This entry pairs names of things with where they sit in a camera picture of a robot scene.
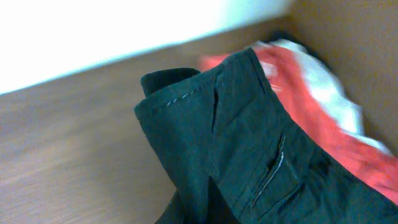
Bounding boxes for white cloth garment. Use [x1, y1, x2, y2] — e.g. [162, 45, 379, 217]
[251, 39, 393, 156]

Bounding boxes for red shirt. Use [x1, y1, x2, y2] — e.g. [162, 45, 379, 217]
[197, 45, 398, 205]

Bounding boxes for black shorts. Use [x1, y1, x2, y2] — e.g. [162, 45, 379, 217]
[134, 49, 397, 223]

